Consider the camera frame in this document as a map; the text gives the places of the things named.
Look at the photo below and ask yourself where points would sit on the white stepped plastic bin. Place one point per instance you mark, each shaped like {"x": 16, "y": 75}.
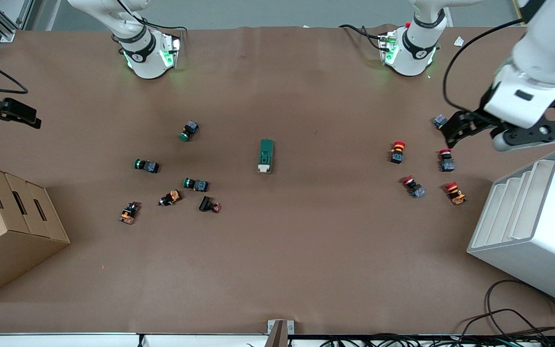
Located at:
{"x": 537, "y": 226}

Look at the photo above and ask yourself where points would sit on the green button blue body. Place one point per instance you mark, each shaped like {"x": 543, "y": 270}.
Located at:
{"x": 188, "y": 130}
{"x": 146, "y": 165}
{"x": 195, "y": 184}

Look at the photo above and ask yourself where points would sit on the red button orange clear body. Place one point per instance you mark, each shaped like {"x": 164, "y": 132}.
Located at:
{"x": 455, "y": 193}

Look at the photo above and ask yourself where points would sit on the green load switch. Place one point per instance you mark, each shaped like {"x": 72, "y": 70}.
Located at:
{"x": 265, "y": 154}

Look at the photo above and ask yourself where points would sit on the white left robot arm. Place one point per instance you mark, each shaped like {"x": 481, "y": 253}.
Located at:
{"x": 415, "y": 48}

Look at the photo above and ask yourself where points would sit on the white paper scrap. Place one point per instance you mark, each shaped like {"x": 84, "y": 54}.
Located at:
{"x": 459, "y": 41}

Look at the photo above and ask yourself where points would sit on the metal table edge bracket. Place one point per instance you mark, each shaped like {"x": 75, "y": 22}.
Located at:
{"x": 280, "y": 330}

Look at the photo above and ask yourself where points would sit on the stepped cardboard box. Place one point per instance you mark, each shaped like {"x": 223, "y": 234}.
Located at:
{"x": 7, "y": 231}

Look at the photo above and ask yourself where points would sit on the red button blue body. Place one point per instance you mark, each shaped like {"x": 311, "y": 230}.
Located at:
{"x": 413, "y": 187}
{"x": 446, "y": 160}
{"x": 439, "y": 120}

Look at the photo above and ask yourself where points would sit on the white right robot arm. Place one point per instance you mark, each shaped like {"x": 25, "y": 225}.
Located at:
{"x": 142, "y": 53}

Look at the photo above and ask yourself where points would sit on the black switch with red tip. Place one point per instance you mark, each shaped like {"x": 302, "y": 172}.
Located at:
{"x": 209, "y": 205}

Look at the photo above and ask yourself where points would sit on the black button orange body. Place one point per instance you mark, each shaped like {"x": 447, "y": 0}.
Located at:
{"x": 170, "y": 198}
{"x": 129, "y": 212}

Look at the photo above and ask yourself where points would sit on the white table edge rail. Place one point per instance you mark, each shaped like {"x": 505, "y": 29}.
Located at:
{"x": 65, "y": 341}

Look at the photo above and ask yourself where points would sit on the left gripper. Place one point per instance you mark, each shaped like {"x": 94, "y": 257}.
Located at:
{"x": 476, "y": 120}

